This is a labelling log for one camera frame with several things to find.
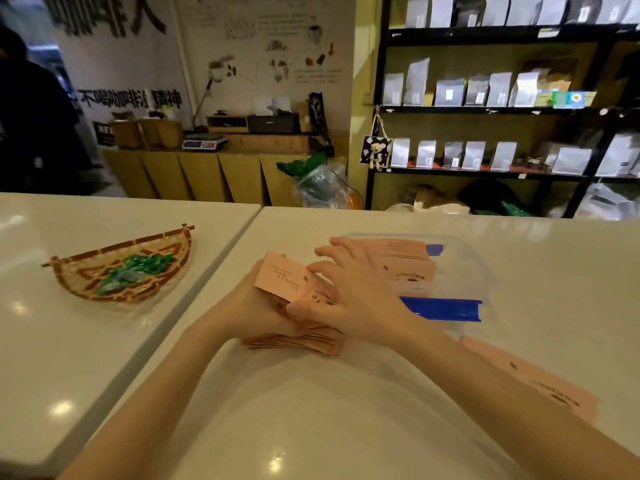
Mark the person's left hand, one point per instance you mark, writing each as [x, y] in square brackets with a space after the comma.
[245, 309]

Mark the person's right hand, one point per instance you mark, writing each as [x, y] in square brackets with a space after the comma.
[367, 304]

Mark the person's left fingers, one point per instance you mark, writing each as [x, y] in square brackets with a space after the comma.
[283, 309]

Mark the person's right middle finger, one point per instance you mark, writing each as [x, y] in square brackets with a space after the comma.
[334, 254]

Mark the person's right thumb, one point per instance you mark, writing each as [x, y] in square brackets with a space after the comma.
[312, 310]

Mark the pink paper card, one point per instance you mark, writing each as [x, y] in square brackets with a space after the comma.
[285, 279]
[540, 379]

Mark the stack of pink paper cards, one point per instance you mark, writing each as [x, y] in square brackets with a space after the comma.
[320, 342]

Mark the person's left forearm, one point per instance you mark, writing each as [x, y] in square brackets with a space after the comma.
[150, 404]

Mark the person's right forearm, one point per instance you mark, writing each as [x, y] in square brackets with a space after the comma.
[500, 414]

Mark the clear bag with green contents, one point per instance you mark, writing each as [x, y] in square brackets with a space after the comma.
[317, 187]

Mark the pile of pink printed cards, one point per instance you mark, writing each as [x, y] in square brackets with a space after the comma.
[410, 269]

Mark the small blue box clip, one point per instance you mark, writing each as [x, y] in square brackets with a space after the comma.
[434, 249]

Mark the black hanging bag with bear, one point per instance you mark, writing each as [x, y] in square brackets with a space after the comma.
[375, 150]

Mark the beige cloth bag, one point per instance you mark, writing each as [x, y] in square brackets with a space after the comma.
[435, 199]

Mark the long blue box clip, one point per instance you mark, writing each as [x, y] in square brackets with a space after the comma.
[442, 308]

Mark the clear plastic storage box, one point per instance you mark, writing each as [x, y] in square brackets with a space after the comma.
[465, 279]

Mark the black patterned pouch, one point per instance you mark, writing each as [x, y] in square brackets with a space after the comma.
[318, 119]

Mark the black box device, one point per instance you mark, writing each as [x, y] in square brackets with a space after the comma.
[272, 124]

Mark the heap of green wrapped candies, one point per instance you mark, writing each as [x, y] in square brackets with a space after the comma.
[132, 272]

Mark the wooden panel counter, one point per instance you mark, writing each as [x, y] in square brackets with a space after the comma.
[200, 174]

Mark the black sack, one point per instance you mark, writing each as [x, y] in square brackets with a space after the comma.
[492, 197]

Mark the small wooden box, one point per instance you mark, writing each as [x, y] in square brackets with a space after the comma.
[227, 123]

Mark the row of white coffee pouches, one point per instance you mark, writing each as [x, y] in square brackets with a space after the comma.
[472, 154]
[450, 89]
[520, 8]

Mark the digital kitchen scale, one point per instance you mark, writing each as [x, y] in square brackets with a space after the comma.
[202, 142]

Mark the brown paper bag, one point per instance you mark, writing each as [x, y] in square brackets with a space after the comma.
[125, 134]
[162, 133]

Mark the woven bamboo basket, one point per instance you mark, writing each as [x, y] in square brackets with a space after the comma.
[75, 274]

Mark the desk lamp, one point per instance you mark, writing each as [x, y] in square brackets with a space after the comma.
[216, 74]

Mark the flat pink paper card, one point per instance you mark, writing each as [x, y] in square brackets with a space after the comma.
[540, 379]

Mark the black metal shelf unit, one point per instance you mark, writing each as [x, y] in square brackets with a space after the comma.
[492, 33]

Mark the white plastic bags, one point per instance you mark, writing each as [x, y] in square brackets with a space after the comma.
[607, 202]

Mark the green yellow carton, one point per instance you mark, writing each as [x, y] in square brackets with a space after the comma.
[565, 98]

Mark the white illustrated wall poster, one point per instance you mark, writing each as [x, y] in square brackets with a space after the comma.
[265, 49]

